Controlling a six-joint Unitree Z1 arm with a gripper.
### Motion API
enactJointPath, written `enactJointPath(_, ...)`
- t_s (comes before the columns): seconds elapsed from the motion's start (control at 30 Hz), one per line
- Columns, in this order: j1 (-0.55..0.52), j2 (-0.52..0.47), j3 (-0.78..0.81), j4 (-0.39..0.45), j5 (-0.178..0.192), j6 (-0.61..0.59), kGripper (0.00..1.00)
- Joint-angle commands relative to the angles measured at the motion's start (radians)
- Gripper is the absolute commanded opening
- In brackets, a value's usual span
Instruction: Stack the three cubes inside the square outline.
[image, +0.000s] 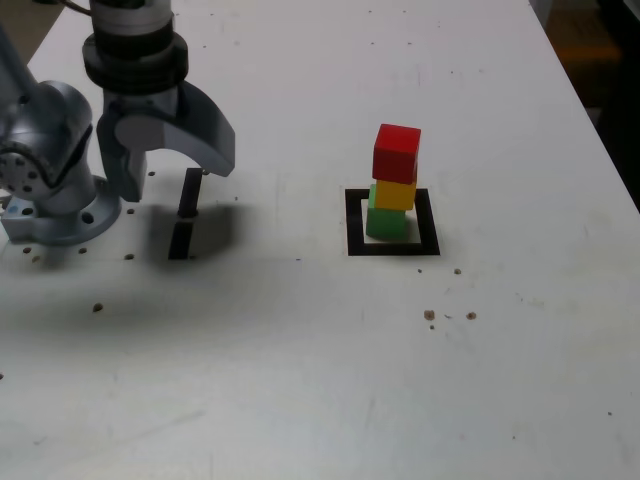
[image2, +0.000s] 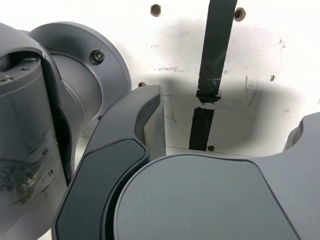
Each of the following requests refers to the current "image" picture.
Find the red cube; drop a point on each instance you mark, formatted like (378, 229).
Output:
(396, 152)

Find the black tape strip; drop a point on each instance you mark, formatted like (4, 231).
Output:
(189, 195)

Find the green cube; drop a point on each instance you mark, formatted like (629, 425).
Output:
(385, 222)

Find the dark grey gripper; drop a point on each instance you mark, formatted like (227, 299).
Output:
(142, 100)

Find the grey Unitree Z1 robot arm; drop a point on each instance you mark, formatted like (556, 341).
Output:
(52, 120)

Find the black tape square outline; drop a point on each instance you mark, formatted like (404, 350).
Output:
(390, 249)

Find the yellow cube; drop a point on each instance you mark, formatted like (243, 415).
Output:
(396, 195)

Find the brown background box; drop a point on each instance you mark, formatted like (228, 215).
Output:
(582, 35)

